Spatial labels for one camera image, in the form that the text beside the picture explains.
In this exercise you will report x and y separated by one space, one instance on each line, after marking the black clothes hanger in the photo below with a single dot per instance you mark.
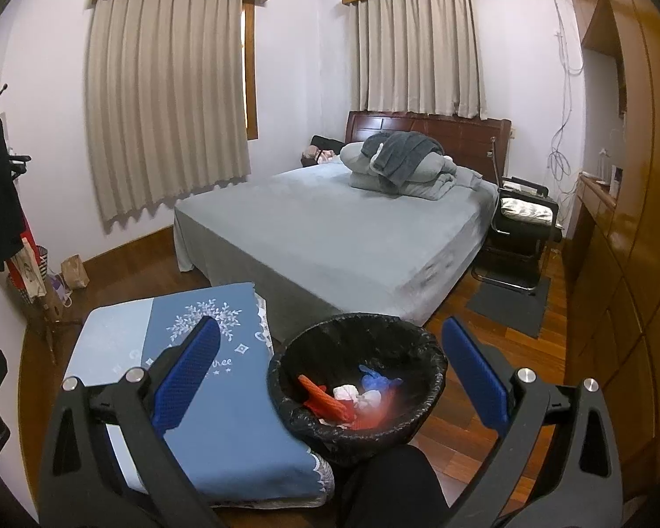
19 162

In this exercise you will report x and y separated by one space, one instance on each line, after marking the white cloth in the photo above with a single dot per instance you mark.
369 399

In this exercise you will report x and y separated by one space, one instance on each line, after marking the striped bag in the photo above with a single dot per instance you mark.
43 261

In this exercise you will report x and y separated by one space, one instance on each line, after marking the black pillow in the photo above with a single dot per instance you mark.
327 143

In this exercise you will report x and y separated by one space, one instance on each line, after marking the dark grey floor mat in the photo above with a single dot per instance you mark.
511 311

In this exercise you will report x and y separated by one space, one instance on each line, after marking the round white tissue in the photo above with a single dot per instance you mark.
345 392

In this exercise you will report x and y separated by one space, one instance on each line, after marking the dark wooden headboard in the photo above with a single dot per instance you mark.
473 137

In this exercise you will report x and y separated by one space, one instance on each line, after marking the black-lined trash bin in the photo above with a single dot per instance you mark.
363 335

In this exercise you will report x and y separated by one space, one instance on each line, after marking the white patterned chair cushion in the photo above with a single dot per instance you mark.
525 209

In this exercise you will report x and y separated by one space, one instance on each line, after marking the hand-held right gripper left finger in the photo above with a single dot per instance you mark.
190 371

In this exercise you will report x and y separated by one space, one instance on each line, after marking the pink stuffed item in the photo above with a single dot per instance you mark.
313 155

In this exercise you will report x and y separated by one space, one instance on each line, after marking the wooden window frame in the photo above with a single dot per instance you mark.
251 77

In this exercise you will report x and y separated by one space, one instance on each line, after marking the wide beige curtain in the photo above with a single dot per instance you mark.
165 104

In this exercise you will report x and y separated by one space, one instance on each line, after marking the person's leg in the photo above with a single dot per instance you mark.
390 492

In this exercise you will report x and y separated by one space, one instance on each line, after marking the blue plastic bag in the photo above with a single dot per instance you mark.
377 382

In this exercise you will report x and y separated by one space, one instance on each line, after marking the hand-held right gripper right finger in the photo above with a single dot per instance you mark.
476 377

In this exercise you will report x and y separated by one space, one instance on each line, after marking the beige tote bag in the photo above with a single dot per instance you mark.
27 275

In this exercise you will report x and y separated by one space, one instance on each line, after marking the wooden wardrobe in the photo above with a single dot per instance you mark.
638 258

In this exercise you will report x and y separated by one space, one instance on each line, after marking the folded light grey duvet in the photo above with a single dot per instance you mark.
429 181

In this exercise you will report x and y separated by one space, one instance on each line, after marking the narrow beige curtain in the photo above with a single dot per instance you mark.
418 49

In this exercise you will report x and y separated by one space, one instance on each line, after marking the red bag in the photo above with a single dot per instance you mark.
26 231

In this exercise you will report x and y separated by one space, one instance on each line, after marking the dark grey towel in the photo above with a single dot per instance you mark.
407 151

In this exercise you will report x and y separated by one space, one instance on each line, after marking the black metal chair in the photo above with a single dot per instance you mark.
509 242

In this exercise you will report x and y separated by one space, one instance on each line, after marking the red mesh cloth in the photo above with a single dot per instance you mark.
379 412

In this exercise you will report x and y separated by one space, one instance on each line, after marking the bed with grey sheet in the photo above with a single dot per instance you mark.
330 231

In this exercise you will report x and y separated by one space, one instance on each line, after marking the orange knitted cloth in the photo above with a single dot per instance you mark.
319 396

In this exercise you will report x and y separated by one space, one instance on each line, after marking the brown paper bag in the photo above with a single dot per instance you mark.
74 274

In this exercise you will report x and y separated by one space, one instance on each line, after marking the blue tree-print tablecloth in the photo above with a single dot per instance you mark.
236 429

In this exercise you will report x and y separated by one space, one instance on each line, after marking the white purple plastic bag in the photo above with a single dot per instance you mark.
59 291

